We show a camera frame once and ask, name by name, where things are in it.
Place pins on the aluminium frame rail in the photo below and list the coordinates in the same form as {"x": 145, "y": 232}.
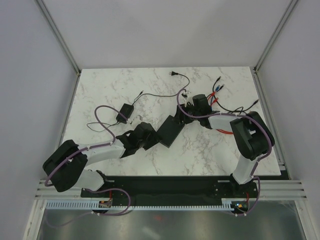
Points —
{"x": 267, "y": 189}

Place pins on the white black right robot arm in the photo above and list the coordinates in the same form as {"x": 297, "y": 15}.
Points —
{"x": 251, "y": 134}

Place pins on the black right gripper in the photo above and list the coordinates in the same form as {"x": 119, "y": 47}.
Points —
{"x": 178, "y": 116}

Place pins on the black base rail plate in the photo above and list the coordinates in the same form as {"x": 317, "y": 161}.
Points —
{"x": 121, "y": 196}

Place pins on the white slotted cable duct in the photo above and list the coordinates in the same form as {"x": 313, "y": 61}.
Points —
{"x": 98, "y": 205}

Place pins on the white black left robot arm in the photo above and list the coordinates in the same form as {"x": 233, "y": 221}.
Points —
{"x": 65, "y": 168}

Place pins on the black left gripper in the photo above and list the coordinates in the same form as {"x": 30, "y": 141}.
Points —
{"x": 154, "y": 140}

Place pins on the black network switch box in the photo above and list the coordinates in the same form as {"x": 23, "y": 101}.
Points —
{"x": 169, "y": 130}

